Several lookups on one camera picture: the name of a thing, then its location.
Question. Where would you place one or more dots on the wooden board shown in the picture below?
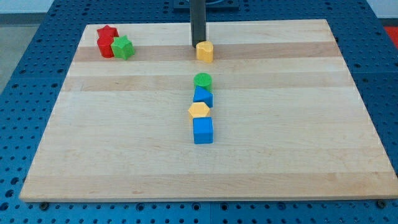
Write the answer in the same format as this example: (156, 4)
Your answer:
(275, 116)

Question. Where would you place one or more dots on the yellow heart block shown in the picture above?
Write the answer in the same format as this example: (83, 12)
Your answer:
(205, 51)

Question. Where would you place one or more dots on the yellow hexagon block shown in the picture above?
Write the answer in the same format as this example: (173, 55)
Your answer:
(198, 110)

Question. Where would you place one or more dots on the green cylinder block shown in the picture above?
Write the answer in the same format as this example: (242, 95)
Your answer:
(203, 80)

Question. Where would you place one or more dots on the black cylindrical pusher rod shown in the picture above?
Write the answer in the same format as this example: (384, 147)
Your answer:
(198, 21)

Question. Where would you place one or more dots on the green star block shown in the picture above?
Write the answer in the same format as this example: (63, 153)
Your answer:
(122, 47)

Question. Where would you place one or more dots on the blue cube block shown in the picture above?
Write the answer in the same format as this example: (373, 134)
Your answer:
(203, 130)

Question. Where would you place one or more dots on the blue triangle block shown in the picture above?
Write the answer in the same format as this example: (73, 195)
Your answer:
(203, 95)

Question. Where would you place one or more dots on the red cylinder block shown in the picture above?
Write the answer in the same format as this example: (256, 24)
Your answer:
(104, 45)

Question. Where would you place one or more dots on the red star block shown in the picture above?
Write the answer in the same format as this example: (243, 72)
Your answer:
(107, 31)

